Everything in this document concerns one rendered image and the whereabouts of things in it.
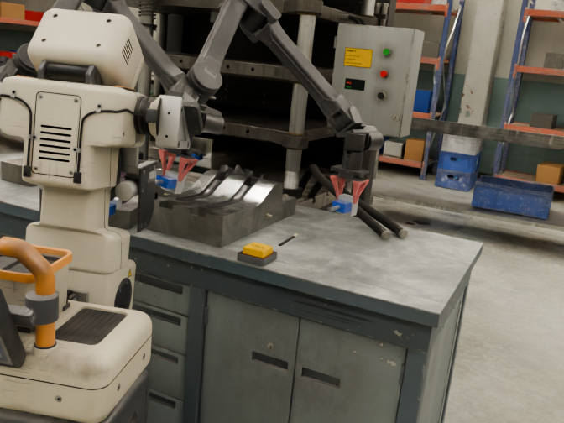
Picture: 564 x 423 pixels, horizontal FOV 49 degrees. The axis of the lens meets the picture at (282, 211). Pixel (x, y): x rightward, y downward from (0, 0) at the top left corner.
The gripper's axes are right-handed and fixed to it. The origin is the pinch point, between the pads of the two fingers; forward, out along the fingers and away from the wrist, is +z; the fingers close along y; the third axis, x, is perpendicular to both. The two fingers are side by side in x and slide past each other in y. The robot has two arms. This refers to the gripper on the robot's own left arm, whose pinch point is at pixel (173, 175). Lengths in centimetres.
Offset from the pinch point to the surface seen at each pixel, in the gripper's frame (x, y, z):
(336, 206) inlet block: -18.4, -43.7, -5.2
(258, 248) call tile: 3.5, -33.6, 9.2
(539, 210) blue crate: -384, -88, -5
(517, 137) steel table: -356, -55, -54
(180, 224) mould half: -0.1, -6.7, 12.4
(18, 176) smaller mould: -13, 71, 23
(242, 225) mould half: -11.4, -19.9, 8.6
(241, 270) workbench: 5.6, -31.7, 15.9
